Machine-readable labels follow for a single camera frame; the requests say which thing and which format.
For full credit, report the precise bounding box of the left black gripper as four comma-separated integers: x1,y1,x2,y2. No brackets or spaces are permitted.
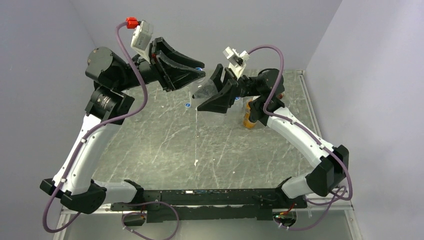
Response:
115,38,206,93

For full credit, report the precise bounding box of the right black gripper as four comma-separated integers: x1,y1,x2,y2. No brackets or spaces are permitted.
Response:
192,64,262,114

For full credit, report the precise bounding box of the clear plastic bottle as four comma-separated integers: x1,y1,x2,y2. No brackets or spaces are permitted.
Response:
189,70,230,128

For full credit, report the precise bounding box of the orange juice bottle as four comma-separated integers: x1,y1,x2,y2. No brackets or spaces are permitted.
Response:
242,96,258,129

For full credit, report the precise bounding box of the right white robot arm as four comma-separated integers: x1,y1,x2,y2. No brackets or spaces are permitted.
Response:
191,64,351,208

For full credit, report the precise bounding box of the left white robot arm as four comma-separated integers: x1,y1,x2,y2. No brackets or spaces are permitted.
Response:
40,37,206,214

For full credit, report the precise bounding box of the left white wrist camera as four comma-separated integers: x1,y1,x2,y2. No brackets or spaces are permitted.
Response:
126,17,154,64

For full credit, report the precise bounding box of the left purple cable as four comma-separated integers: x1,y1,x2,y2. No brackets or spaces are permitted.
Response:
42,22,149,234

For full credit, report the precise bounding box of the purple cable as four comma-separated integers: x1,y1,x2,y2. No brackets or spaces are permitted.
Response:
247,44,354,202
42,22,149,234

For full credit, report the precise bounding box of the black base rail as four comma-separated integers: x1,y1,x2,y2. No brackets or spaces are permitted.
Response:
110,188,308,223

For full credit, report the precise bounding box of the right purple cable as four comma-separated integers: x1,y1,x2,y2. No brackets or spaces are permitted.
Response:
247,44,354,202

